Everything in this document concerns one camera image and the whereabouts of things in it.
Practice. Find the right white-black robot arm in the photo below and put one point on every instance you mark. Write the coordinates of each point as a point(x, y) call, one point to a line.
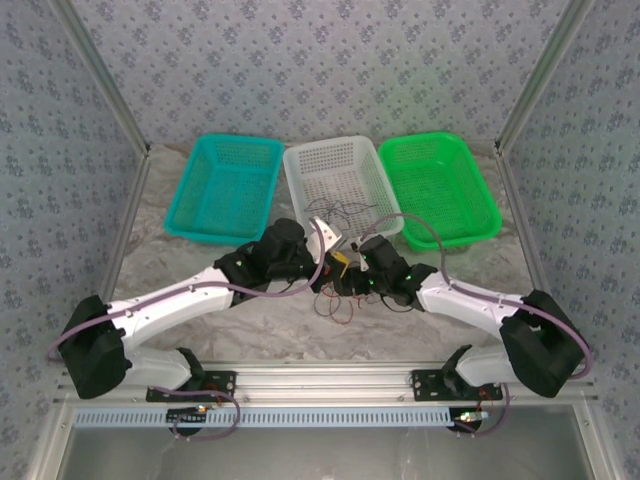
point(465, 300)

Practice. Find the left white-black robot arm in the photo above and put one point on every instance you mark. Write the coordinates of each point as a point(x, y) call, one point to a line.
point(165, 305)

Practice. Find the teal plastic basket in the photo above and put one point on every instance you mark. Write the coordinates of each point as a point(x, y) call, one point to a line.
point(220, 190)

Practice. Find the green plastic basket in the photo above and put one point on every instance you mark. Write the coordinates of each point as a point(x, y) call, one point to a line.
point(440, 190)

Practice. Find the white plastic basket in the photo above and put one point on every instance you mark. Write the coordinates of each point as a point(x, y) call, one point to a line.
point(340, 170)

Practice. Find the aluminium table edge bar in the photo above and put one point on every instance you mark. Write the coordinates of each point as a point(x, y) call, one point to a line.
point(125, 225)
point(525, 230)

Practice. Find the grey metal panel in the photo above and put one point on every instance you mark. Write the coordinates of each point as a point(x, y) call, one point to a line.
point(320, 455)

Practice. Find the black controller board with LED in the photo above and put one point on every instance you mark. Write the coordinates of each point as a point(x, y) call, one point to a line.
point(182, 416)
point(467, 422)

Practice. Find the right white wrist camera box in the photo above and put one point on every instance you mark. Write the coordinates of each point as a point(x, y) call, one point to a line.
point(355, 245)

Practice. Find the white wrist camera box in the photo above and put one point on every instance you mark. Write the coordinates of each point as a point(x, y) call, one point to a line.
point(355, 245)
point(325, 232)

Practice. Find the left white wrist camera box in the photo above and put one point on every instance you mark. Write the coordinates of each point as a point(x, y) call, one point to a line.
point(325, 232)

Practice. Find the aluminium mounting rail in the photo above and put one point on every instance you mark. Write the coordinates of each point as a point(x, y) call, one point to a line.
point(320, 380)

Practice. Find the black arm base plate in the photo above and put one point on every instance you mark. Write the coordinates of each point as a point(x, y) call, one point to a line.
point(425, 385)
point(225, 387)

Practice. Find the aluminium frame post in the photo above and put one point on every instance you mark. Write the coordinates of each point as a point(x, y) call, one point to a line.
point(104, 75)
point(541, 75)

